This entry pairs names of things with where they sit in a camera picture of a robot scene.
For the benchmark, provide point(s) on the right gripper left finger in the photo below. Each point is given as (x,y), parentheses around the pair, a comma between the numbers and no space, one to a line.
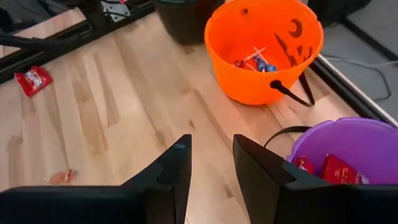
(168,186)

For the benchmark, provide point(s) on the purple halloween bucket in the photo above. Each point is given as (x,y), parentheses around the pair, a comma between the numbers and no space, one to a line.
(357,140)

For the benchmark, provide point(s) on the red lollipop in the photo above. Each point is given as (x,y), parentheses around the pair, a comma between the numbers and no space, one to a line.
(241,63)

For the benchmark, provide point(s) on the black halloween bucket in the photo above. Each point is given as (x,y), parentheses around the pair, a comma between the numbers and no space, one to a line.
(186,21)

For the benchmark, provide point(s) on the red Skittles candy pack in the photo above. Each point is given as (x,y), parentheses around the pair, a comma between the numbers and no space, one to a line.
(339,171)
(304,165)
(34,81)

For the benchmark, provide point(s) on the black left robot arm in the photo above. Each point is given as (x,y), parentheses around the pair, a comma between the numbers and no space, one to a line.
(31,42)

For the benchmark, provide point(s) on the orange-red candy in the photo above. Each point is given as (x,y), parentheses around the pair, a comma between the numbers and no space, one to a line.
(62,177)

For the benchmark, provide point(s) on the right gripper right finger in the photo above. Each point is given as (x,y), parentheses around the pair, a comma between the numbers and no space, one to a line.
(267,186)

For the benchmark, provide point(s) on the orange pumpkin halloween bucket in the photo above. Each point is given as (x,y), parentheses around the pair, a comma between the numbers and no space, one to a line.
(242,34)

